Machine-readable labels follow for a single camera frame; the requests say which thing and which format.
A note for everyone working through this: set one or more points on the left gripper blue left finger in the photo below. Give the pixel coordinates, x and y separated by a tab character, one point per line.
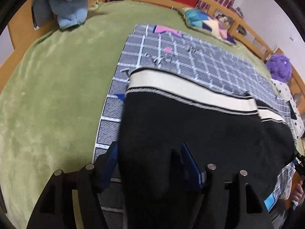
105	165

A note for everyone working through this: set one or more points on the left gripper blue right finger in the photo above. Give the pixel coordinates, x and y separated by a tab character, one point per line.
196	176

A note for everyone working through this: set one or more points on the black pants with white stripe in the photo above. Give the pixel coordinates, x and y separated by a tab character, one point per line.
241	143

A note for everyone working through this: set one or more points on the person's right hand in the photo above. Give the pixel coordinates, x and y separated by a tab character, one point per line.
297	194

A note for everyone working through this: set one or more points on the white patterned pillow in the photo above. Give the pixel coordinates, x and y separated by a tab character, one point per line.
295	116

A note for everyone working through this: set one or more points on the green bed sheet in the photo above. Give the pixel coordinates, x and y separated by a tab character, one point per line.
50	114

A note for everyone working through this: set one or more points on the purple fluffy plush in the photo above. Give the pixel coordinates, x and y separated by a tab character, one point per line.
279	67

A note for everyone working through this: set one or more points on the grey checked blanket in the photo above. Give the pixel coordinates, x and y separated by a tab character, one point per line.
150	46

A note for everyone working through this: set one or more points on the colourful geometric pillow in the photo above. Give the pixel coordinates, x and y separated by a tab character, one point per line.
200	21

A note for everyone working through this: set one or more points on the blue plush toy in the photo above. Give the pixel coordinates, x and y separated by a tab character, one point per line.
70	13

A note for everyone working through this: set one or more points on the wooden bed frame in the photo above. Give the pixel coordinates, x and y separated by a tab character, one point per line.
16	15

